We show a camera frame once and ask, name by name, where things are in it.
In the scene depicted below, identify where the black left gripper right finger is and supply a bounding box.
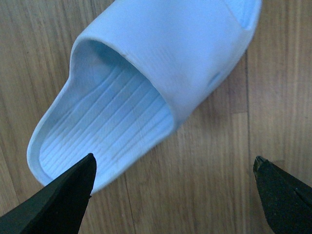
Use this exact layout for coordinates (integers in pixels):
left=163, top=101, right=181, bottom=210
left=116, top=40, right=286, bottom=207
left=253, top=156, right=312, bottom=234

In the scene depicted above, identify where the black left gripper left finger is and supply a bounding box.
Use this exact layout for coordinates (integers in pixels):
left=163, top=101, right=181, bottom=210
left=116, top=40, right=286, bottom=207
left=0, top=153, right=97, bottom=234

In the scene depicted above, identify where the light blue slipper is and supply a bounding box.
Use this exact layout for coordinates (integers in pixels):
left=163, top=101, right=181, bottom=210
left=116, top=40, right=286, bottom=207
left=27, top=0, right=262, bottom=192

